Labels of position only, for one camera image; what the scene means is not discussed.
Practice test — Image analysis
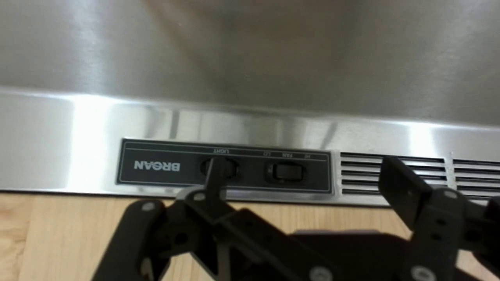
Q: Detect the two-door wooden wall cabinet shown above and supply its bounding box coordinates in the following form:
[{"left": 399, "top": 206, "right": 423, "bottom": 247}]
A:
[{"left": 0, "top": 189, "right": 500, "bottom": 281}]

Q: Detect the black rocker switch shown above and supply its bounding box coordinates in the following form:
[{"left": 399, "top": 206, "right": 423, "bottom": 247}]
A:
[
  {"left": 263, "top": 159, "right": 307, "bottom": 186},
  {"left": 199, "top": 154, "right": 242, "bottom": 184}
]

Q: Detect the black hood control panel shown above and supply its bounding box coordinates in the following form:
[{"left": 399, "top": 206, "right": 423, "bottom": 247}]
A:
[{"left": 113, "top": 137, "right": 334, "bottom": 195}]

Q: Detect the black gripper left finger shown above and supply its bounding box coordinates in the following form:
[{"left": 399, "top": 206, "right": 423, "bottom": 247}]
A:
[{"left": 90, "top": 156, "right": 335, "bottom": 281}]

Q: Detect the stainless steel range hood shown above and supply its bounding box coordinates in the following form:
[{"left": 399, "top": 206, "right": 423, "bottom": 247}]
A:
[{"left": 0, "top": 0, "right": 500, "bottom": 208}]

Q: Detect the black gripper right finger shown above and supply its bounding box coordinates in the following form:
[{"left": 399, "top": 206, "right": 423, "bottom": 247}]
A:
[{"left": 378, "top": 154, "right": 500, "bottom": 281}]

